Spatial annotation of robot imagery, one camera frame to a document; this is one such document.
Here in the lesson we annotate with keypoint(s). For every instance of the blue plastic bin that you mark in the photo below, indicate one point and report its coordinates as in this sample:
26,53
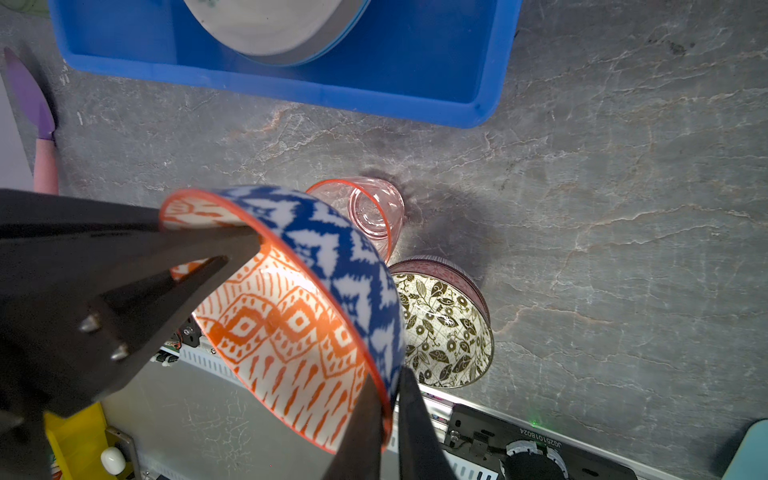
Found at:
441,62

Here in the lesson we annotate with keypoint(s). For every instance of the white watermelon plate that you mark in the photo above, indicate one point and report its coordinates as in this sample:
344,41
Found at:
343,17

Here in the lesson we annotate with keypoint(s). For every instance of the cream painted plate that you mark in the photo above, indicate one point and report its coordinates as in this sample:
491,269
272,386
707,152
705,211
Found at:
262,27

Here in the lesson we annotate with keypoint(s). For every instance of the olive leaf pattern bowl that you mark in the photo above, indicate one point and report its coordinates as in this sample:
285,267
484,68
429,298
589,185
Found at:
448,334

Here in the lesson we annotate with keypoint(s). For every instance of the pink glass cup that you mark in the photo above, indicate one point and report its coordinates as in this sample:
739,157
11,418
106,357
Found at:
375,206

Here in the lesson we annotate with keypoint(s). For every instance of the orange patterned bowl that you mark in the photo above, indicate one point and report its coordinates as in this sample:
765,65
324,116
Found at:
310,319

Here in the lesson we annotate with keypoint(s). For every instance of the teal plastic trowel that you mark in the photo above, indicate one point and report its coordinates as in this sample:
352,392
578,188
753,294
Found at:
750,461

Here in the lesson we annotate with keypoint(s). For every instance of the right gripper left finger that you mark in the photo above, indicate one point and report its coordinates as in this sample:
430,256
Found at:
90,291

